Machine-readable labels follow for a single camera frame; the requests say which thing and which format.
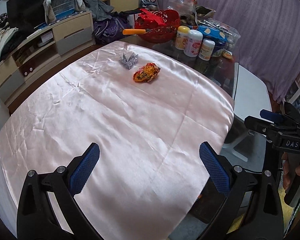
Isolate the orange foil candy wrapper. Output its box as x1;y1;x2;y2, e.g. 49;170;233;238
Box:
133;62;161;83

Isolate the beige TV cabinet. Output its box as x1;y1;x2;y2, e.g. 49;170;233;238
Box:
0;11;95;106

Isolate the clear plastic storage box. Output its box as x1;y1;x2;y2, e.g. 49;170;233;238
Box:
203;18;241;52

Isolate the pink satin tablecloth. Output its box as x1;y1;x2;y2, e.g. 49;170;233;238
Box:
0;41;234;239

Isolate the black flat television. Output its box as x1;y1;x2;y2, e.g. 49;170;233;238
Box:
6;0;45;29

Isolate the person's right hand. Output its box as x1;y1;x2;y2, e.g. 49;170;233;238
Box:
282;152;300;191

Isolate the purple curtain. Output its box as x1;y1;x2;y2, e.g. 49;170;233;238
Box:
158;0;300;102

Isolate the yellow lid bottle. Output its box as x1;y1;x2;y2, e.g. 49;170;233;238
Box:
175;25;190;50

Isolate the covered bird cage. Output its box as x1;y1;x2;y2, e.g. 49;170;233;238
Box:
43;0;86;24

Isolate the small white supplement bottle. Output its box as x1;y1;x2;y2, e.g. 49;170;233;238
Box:
198;38;215;61

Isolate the yellow plush slipper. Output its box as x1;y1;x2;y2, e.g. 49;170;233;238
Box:
227;187;294;235

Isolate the pink label white bottle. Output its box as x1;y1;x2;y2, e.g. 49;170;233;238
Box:
184;29;203;57

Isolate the orange handled knife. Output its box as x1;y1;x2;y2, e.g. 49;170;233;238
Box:
122;29;151;35

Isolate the white bookshelf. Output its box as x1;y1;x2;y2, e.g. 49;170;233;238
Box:
285;73;300;114

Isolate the white folding lap table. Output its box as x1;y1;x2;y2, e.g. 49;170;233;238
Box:
223;63;273;163

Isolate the blue chips bag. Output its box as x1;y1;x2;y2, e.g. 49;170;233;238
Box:
197;25;228;42

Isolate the purple bag on floor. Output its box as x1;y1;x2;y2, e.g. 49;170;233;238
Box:
93;17;130;45

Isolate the red plastic basket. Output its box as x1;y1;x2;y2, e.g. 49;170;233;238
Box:
134;9;180;43

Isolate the silver folded paper piece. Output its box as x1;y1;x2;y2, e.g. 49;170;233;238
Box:
120;53;139;70

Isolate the glass coffee table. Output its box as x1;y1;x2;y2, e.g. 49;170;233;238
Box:
122;35;238;98

